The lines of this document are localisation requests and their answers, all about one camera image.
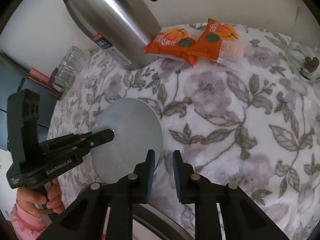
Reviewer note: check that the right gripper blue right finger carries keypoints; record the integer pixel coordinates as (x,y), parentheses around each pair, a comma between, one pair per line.
(221,212)

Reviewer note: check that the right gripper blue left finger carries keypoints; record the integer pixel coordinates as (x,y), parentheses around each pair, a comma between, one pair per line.
(104,211)

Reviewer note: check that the large steel basin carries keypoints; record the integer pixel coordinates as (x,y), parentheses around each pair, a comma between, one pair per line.
(149,223)

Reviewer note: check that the pale blue ceramic bowl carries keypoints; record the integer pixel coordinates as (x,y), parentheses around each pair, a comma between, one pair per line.
(136,130)

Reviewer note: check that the pink sleeve forearm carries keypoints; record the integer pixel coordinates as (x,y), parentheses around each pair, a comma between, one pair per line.
(26,226)

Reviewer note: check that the left hand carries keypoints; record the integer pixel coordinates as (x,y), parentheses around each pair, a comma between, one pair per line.
(29,199)

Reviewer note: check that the floral grey tablecloth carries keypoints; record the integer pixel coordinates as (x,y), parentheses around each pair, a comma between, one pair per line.
(257,126)

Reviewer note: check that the small drinking glass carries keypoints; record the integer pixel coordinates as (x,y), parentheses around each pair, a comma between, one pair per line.
(64,75)

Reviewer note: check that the dark hair clip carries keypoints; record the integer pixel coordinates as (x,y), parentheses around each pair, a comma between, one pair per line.
(311,64)

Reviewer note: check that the stainless steel thermos jug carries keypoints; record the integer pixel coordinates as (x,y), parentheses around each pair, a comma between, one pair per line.
(122,28)

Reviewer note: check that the glass mug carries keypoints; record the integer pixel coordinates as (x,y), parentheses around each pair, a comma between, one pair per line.
(296,53)

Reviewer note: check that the right orange snack packet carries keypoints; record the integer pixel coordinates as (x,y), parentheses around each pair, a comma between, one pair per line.
(220,42)

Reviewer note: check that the orange snack packet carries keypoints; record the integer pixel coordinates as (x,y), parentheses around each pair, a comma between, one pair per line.
(220,42)
(174,42)

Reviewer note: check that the left orange snack packet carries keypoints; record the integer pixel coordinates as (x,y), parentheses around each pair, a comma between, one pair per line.
(174,42)

